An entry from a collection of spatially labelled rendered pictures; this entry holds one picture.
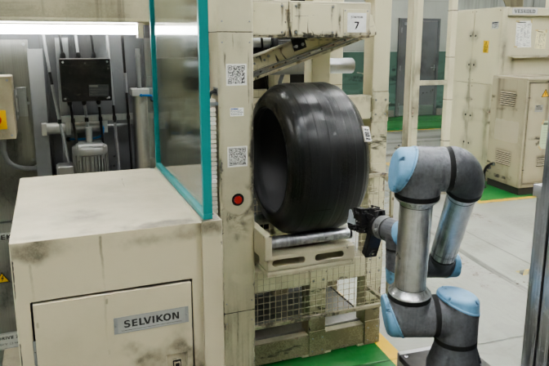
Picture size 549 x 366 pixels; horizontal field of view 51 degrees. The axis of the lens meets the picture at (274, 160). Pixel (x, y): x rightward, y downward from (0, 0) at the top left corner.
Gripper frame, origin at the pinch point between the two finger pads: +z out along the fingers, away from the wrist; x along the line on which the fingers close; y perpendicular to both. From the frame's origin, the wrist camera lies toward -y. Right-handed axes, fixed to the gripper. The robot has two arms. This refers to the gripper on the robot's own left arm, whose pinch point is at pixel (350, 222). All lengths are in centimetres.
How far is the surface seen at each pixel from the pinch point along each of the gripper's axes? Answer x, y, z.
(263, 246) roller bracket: 27.2, -8.1, 15.2
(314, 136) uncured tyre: 11.1, 30.4, 2.8
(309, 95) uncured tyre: 7.7, 44.8, 13.6
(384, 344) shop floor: -66, -91, 89
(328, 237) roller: 0.1, -8.7, 17.5
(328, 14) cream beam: -15, 78, 41
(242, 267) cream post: 32.0, -17.9, 26.4
